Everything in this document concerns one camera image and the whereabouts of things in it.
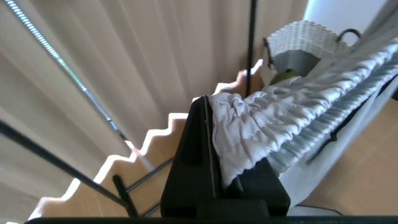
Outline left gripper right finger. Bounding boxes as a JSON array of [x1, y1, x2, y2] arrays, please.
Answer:
[[228, 157, 292, 217]]

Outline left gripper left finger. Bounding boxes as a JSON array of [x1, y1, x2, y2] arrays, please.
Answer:
[[160, 95, 229, 217]]

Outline pale grey shorts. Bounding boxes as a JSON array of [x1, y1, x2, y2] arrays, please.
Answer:
[[208, 0, 398, 215]]

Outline black clothes rack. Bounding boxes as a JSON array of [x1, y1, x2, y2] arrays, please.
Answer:
[[0, 0, 259, 218]]

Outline white laundry basket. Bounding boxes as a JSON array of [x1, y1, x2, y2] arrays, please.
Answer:
[[263, 20, 363, 86]]

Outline green garment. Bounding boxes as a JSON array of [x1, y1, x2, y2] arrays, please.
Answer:
[[269, 68, 301, 85]]

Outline beige curtain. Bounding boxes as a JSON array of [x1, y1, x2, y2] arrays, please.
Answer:
[[0, 0, 308, 220]]

